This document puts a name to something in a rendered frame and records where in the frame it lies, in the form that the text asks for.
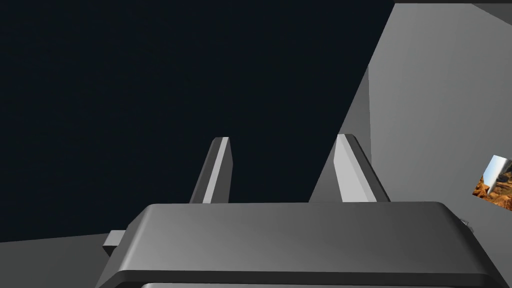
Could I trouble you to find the desert landscape wall picture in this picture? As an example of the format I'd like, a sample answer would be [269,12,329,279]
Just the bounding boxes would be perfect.
[472,154,512,212]

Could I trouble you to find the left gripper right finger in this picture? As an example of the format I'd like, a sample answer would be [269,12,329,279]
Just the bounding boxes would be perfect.
[333,133,391,203]

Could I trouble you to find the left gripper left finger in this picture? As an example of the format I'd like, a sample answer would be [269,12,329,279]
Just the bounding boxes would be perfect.
[189,136,234,205]

